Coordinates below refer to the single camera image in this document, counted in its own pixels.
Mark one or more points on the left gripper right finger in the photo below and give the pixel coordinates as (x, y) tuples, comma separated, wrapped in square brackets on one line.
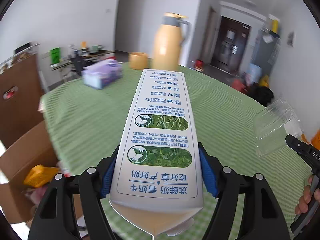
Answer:
[(224, 186)]

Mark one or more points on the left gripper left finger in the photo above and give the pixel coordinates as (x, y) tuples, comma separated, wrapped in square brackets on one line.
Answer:
[(95, 185)]

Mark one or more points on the clear plastic container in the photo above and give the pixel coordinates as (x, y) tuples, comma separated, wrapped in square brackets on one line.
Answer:
[(273, 124)]

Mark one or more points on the white milk carton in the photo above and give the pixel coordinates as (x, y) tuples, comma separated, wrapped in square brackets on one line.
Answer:
[(157, 179)]

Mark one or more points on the person's right hand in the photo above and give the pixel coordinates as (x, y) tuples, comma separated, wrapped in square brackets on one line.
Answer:
[(304, 200)]

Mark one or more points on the yellow crumpled wrapper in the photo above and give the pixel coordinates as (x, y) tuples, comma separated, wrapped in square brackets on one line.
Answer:
[(40, 175)]

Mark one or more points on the brown cardboard box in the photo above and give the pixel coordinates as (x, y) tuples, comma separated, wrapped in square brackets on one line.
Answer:
[(32, 149)]

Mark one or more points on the purple tissue pack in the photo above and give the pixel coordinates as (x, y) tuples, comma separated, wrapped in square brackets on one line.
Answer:
[(102, 73)]

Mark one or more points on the black folding chair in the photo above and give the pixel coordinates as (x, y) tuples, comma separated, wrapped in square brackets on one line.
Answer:
[(79, 64)]

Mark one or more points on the folding table in background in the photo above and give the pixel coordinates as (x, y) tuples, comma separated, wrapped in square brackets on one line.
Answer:
[(71, 67)]

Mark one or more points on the yellow cup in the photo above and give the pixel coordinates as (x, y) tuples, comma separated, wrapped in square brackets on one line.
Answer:
[(138, 60)]

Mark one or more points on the green box on table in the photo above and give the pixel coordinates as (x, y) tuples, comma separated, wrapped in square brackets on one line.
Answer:
[(55, 55)]

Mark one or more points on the dark brown door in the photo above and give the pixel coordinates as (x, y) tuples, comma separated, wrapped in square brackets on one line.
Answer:
[(230, 45)]

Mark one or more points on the yellow thermos jug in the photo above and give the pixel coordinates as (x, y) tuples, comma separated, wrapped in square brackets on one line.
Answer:
[(169, 40)]

